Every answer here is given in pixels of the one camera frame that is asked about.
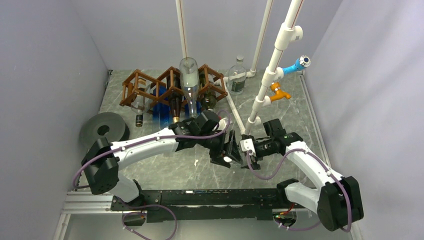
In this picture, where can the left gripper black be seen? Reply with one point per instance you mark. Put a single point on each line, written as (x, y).
(217, 156)

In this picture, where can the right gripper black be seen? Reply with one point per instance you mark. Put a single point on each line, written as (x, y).
(254, 165)

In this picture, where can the tall clear wine bottle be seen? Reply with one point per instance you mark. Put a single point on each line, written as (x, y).
(190, 82)

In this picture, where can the wide clear jar bottle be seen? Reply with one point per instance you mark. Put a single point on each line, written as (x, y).
(232, 153)

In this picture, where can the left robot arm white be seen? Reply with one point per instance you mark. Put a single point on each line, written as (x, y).
(104, 160)

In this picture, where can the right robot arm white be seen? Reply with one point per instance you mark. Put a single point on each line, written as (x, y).
(334, 198)

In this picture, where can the green wine bottle silver cap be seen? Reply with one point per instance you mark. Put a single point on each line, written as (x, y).
(208, 98)

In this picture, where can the blue square bottle right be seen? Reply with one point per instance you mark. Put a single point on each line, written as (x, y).
(187, 109)

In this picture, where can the dark bottle gold cap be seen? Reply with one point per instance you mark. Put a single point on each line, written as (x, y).
(175, 99)

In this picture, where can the standing clear flask bottle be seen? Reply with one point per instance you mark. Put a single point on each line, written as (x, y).
(237, 76)

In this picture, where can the clear bottle black cap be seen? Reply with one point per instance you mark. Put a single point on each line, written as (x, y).
(140, 105)

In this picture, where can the brown wooden wine rack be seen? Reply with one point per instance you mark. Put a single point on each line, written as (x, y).
(131, 86)

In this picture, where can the orange pipe tap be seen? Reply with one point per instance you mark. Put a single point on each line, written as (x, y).
(278, 92)

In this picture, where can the blue pipe valve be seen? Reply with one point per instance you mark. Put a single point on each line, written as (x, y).
(300, 64)

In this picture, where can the grey foam disc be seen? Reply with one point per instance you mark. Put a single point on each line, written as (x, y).
(108, 125)

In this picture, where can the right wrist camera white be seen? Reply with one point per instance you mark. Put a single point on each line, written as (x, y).
(247, 145)

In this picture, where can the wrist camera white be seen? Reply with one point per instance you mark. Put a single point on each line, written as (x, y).
(247, 145)
(223, 124)

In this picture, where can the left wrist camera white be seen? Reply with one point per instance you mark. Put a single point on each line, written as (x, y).
(223, 124)

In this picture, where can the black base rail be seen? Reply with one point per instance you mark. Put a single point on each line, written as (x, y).
(206, 204)

